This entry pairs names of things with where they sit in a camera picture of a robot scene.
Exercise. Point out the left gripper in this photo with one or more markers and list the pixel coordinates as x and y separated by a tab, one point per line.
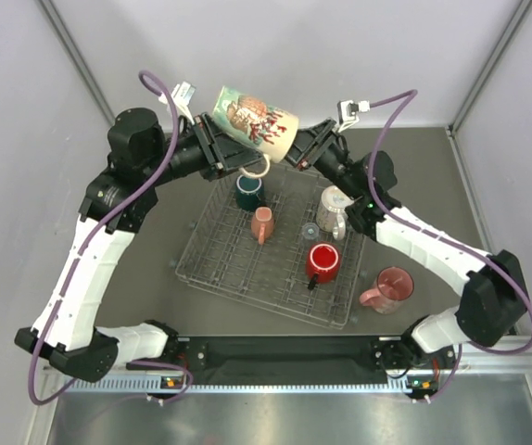
215	143

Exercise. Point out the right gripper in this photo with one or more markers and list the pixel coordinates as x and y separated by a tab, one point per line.
310	146

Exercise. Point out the cream coral pattern mug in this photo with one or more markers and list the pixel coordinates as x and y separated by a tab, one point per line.
253	123

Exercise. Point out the dark green mug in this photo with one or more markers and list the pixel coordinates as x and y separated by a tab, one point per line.
249	193

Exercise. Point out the white floral mug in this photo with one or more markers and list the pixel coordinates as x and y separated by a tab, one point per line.
331	216

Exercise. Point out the small orange mug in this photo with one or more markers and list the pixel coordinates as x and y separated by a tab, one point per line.
262	224

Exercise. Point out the clear plastic cup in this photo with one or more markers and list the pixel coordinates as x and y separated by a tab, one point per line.
310	232

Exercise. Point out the red mug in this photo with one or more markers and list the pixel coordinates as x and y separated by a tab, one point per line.
322	264

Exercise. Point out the pink mug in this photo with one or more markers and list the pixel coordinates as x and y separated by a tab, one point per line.
391	288

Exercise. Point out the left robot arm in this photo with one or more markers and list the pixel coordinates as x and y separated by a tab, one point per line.
114	207

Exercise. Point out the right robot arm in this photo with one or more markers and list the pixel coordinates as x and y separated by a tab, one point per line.
491	288

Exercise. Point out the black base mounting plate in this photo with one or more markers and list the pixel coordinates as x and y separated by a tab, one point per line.
346	359

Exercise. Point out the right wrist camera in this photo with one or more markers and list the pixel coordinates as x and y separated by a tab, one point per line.
349	113

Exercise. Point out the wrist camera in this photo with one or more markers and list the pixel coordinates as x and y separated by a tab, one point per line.
181	96
349	113

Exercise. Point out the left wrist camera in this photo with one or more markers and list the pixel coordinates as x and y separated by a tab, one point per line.
181	96

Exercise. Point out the grey wire dish rack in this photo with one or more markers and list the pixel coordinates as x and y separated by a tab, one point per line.
224	258

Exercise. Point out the slotted cable duct rail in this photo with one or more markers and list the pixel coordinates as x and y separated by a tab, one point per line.
173	384

